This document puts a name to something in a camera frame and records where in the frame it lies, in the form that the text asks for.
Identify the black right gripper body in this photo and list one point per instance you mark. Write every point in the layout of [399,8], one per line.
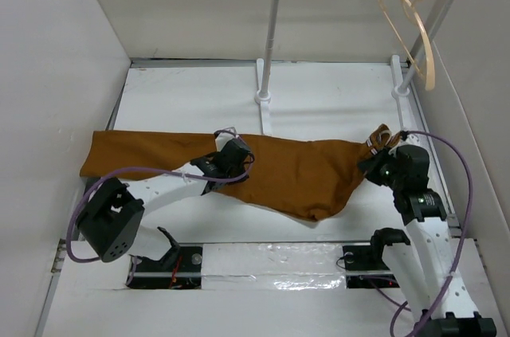
[382,169]

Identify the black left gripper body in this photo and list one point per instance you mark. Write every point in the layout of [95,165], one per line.
[236,172]

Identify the brown trousers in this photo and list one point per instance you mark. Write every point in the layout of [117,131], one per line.
[309,180]

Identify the beige wooden clothes hanger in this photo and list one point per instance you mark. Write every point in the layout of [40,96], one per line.
[424,65]

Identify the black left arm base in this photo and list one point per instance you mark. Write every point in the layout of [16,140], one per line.
[184,274]

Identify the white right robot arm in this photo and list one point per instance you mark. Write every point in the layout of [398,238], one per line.
[420,255]

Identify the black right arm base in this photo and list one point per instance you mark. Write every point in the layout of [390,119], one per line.
[363,270]

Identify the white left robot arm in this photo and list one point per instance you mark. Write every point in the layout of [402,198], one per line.
[110,219]

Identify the white metal clothes rack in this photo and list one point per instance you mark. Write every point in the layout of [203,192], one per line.
[402,82]

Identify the silver foil tape strip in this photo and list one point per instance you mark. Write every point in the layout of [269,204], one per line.
[272,266]

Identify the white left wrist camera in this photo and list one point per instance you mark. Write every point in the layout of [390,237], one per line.
[223,136]

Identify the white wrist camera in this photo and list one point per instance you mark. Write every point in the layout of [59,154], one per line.
[223,136]
[407,137]

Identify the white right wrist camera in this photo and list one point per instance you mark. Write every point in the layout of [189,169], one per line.
[407,137]

